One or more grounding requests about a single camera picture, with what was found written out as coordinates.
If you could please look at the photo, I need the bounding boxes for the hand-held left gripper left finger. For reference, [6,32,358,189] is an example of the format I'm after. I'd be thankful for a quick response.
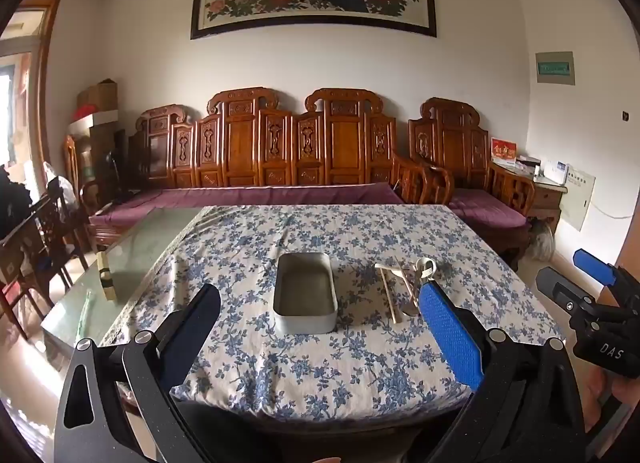
[52,284,222,463]

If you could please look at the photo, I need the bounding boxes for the purple sofa cushion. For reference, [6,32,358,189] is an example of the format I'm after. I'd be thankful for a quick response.
[89,182,406,229]

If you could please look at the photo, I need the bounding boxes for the metal tin container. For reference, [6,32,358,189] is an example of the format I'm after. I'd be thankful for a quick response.
[272,252,337,336]

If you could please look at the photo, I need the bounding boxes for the grey fluffy bag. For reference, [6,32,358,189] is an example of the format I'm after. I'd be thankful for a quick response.
[530,220,556,261]

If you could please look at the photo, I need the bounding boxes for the grey wall electrical box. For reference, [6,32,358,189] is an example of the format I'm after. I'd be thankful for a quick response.
[535,50,576,86]

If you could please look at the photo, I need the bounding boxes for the glass top table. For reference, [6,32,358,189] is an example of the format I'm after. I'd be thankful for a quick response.
[40,206,211,359]

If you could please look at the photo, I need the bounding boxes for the cream box with black band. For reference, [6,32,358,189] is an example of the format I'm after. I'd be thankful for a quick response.
[97,250,118,303]

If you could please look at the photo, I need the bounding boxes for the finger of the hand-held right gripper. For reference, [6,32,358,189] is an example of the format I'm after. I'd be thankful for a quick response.
[572,248,640,295]
[535,266,602,317]

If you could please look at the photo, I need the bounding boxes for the thin metal spoon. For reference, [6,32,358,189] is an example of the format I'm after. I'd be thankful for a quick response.
[400,268,422,318]

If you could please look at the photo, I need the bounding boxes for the black bag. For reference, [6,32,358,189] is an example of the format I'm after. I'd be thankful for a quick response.
[0,163,33,239]

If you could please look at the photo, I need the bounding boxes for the blue floral tablecloth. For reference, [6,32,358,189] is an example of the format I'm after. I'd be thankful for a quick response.
[97,203,566,424]

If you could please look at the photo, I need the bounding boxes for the dark cabinet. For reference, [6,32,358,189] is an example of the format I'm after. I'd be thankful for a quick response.
[90,120,130,199]

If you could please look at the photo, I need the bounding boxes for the wooden door frame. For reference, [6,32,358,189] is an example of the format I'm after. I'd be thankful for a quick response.
[27,0,63,179]

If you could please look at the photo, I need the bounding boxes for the purple armchair cushion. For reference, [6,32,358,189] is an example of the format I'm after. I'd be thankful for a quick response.
[450,188,531,229]

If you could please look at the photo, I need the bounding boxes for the brown cardboard box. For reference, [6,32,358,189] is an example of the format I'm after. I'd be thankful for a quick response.
[77,79,119,116]

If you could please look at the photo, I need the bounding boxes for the wooden side table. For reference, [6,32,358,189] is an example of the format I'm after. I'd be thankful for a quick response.
[530,163,568,234]

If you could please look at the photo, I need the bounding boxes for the dark wooden chair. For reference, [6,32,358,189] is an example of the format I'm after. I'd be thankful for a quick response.
[0,178,92,339]

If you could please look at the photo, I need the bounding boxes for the wooden chopstick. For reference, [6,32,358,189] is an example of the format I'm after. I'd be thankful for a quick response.
[394,256,417,305]
[380,267,402,326]

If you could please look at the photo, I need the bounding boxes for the white cardboard box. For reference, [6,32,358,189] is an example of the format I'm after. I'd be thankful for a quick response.
[67,110,119,136]

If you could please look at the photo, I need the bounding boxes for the red desk calendar card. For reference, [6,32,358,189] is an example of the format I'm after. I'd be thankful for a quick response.
[491,137,518,161]

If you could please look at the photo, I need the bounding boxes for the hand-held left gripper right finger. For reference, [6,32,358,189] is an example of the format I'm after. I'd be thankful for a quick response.
[417,279,587,463]

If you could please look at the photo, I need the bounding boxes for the carved wooden sofa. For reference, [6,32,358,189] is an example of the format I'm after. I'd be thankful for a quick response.
[127,87,453,206]

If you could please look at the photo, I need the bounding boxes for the clear plastic bag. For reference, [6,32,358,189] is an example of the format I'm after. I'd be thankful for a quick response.
[42,162,78,209]

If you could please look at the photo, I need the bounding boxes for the green strip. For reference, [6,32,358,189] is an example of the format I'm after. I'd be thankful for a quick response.
[77,290,96,339]

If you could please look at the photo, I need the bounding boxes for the carved wooden armchair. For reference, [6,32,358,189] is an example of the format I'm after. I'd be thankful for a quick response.
[407,97,537,269]

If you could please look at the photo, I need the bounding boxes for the person's right forearm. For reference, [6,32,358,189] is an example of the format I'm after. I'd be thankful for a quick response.
[582,370,626,444]

